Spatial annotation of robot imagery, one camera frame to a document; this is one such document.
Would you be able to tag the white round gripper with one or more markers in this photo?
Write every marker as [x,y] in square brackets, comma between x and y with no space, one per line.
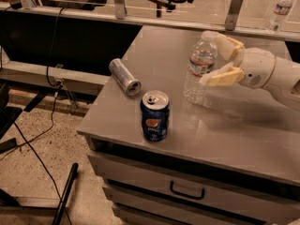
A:
[257,67]

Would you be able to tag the clear plastic water bottle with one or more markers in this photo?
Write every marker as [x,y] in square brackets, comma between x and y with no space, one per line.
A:
[201,61]

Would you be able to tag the silver blue energy drink can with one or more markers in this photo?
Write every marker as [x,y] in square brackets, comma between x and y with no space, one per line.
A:
[129,84]

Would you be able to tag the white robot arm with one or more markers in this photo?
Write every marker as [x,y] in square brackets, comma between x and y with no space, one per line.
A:
[284,83]

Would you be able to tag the background water bottle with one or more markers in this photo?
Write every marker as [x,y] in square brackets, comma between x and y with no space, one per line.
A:
[279,15]

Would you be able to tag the blue Pepsi can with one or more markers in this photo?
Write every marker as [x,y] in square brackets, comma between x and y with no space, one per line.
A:
[155,112]

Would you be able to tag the black pole on floor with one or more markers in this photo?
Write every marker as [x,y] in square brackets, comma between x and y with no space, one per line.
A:
[62,205]

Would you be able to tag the metal bracket post centre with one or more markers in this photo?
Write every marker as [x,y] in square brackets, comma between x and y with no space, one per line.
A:
[120,9]

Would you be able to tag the black drawer handle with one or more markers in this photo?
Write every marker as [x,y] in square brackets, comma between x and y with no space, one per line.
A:
[187,192]

